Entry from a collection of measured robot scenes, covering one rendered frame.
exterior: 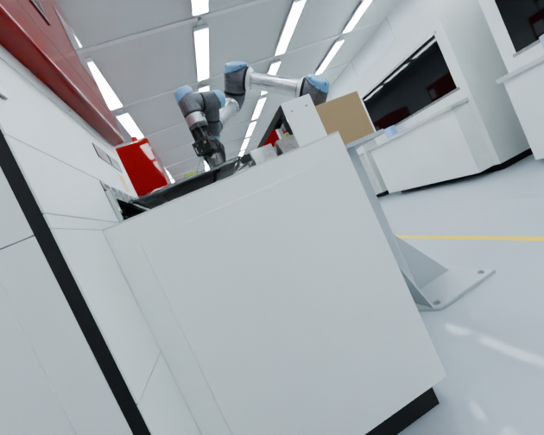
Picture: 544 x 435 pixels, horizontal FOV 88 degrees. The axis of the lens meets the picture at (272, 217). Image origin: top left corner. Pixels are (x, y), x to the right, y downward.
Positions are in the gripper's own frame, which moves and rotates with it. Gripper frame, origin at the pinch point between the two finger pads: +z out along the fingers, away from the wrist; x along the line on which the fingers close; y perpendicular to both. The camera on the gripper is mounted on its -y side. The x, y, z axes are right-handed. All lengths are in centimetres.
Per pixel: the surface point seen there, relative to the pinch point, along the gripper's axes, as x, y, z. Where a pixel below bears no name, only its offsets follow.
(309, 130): 39.4, 22.3, 5.1
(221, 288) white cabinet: 8, 48, 33
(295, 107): 38.5, 22.7, -2.4
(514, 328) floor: 72, 0, 91
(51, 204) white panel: 1, 71, 5
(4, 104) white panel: 1, 70, -13
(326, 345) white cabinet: 23, 39, 58
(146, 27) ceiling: -72, -148, -183
